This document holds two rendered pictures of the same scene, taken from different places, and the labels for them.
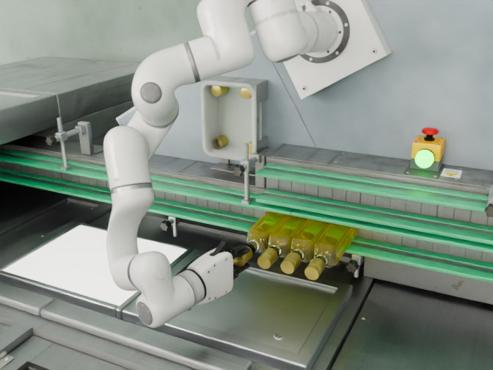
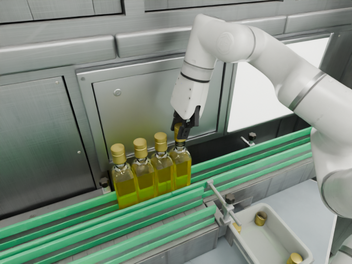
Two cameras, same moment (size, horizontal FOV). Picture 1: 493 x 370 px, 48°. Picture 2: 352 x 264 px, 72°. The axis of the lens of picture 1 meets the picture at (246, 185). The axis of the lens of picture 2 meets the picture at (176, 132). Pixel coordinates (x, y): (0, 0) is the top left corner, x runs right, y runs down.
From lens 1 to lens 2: 71 cm
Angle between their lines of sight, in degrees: 25
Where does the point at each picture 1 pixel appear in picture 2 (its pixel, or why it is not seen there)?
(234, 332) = (149, 76)
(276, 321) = (128, 106)
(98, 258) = not seen: hidden behind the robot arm
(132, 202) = (297, 73)
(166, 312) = (196, 26)
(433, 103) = not seen: outside the picture
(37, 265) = (310, 56)
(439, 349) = (6, 158)
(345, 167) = (151, 256)
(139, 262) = (246, 34)
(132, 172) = (322, 97)
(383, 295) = (81, 180)
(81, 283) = not seen: hidden behind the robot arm
